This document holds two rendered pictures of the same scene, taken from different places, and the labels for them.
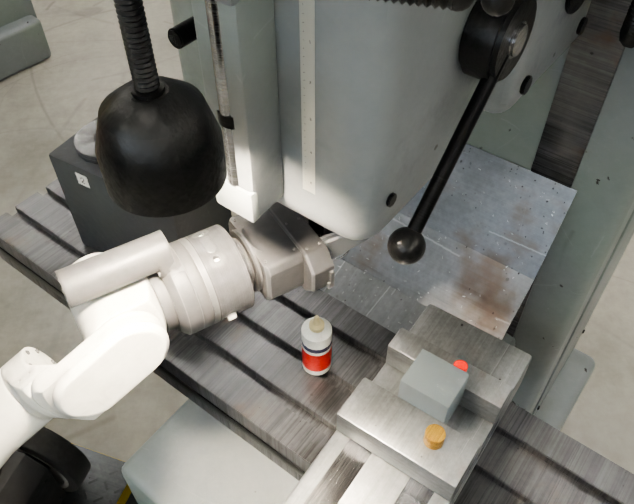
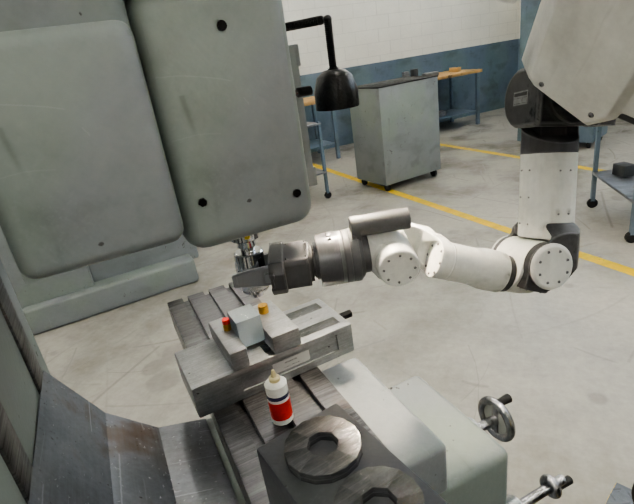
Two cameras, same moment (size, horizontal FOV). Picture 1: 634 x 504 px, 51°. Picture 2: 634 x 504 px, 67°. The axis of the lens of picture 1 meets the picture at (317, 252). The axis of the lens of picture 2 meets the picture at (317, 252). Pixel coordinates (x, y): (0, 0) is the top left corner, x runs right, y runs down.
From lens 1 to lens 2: 115 cm
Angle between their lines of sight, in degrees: 104
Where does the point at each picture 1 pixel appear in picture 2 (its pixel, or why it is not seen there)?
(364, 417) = (286, 323)
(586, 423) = not seen: outside the picture
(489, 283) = (124, 434)
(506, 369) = (194, 349)
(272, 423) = (331, 393)
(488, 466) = not seen: hidden behind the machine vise
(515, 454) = not seen: hidden behind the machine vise
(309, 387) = (297, 406)
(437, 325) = (202, 376)
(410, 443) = (274, 312)
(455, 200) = (82, 450)
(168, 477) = (411, 429)
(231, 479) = (370, 418)
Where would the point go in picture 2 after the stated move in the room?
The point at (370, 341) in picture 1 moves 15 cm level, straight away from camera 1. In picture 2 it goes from (237, 422) to (174, 482)
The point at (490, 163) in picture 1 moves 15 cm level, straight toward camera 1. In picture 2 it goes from (45, 416) to (136, 367)
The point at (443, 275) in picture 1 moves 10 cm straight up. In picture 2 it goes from (139, 462) to (123, 418)
